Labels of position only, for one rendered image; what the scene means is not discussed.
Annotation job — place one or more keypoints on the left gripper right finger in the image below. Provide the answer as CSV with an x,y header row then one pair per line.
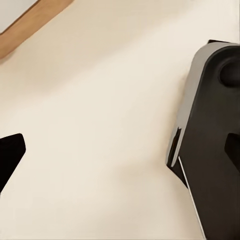
x,y
232,148

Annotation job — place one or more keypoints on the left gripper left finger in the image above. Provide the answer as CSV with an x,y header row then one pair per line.
x,y
12,150

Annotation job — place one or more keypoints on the fridge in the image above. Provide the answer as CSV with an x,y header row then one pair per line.
x,y
11,10

